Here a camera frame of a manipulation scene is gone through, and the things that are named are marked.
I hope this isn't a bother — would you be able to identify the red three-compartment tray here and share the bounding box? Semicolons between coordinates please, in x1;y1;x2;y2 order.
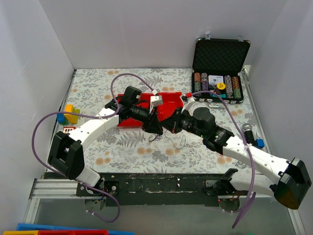
118;92;183;128

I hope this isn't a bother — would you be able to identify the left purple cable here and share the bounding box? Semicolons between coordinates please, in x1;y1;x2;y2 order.
32;72;158;223

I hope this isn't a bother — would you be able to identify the yellow storage bin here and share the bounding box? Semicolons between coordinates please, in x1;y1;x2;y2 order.
3;230;39;235

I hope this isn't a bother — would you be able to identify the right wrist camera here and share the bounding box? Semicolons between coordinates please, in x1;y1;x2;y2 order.
180;93;195;113

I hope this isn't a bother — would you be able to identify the playing card deck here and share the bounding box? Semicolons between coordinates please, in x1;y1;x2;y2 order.
208;75;224;85

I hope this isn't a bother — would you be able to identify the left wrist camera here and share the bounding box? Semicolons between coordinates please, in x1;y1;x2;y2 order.
150;95;163;107

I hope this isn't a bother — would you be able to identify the red white toy block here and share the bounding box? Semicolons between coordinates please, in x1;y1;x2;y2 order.
62;126;76;133

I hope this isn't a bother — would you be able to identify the yellow toy brick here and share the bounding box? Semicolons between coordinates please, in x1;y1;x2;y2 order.
64;104;80;124

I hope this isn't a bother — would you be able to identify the purple cable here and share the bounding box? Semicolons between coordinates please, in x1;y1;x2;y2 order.
190;90;257;229
32;72;158;223

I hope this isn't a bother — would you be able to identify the red storage bin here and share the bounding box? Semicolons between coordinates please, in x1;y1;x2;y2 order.
38;230;109;235

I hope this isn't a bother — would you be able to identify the blue storage bin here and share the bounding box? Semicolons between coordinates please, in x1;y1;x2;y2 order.
16;223;135;235

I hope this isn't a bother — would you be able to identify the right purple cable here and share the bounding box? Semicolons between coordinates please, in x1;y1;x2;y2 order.
190;90;257;229

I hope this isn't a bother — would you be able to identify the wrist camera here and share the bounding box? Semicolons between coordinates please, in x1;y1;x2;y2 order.
150;95;163;107
180;93;195;113

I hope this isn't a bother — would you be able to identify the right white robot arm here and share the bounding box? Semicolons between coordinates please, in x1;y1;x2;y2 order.
161;108;312;210

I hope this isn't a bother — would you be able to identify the green toy brick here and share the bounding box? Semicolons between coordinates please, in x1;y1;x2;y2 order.
64;109;81;126

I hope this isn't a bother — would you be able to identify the black microphone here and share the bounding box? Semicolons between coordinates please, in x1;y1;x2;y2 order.
242;123;255;145

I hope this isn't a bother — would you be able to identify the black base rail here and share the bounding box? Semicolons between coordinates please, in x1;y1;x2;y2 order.
75;172;255;208

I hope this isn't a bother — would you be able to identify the teal card box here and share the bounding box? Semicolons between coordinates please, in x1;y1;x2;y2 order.
211;94;226;99

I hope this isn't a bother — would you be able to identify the blue toy brick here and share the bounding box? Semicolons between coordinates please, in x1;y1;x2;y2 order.
57;114;68;125

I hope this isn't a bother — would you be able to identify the small blue block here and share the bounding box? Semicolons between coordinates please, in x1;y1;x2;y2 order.
255;139;265;149

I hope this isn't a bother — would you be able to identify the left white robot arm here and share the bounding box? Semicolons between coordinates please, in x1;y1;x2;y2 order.
48;86;163;196

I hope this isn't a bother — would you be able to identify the yellow dealer chip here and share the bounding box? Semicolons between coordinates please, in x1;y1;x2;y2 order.
217;82;226;91

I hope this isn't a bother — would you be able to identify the black poker chip case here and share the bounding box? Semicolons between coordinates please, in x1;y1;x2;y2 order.
191;38;251;104

